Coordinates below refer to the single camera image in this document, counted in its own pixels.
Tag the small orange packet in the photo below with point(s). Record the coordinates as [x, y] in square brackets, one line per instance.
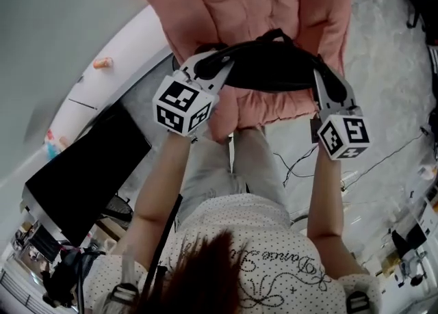
[102, 63]

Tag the white curved counter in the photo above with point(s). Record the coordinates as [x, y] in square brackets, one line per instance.
[113, 83]

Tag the black office chair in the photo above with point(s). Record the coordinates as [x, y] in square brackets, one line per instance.
[422, 8]

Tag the black fabric bag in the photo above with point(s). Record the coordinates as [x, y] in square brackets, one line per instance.
[267, 66]

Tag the person's right forearm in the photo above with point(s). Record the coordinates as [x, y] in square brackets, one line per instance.
[326, 203]

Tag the white cluttered shelf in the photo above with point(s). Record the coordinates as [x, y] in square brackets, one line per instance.
[414, 237]

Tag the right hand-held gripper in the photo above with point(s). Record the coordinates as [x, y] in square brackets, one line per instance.
[344, 134]

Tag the black monitor screen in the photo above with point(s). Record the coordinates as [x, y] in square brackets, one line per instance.
[89, 172]

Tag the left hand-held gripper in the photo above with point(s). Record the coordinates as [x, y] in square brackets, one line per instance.
[181, 107]

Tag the white dotted shirt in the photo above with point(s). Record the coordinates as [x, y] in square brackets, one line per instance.
[260, 244]

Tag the black white striped cloth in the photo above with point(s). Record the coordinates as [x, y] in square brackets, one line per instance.
[434, 63]

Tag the pink padded jacket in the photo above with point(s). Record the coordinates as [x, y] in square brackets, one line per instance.
[246, 1]

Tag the grey trousers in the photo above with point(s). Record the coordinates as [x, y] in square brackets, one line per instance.
[253, 165]

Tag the person's left forearm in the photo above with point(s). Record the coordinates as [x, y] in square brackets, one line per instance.
[161, 186]

